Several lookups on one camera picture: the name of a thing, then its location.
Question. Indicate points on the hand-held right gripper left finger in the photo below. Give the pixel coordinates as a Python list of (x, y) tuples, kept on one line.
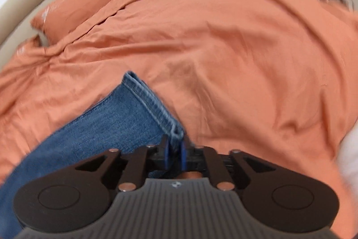
[(166, 153)]

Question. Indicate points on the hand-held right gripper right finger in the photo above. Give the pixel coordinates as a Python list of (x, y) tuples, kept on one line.
[(183, 157)]

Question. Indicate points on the blue denim pants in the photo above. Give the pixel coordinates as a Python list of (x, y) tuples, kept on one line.
[(98, 138)]

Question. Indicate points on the orange duvet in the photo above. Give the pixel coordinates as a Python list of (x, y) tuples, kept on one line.
[(223, 59)]

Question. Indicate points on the white cloth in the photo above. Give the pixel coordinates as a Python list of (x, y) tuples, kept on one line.
[(349, 160)]

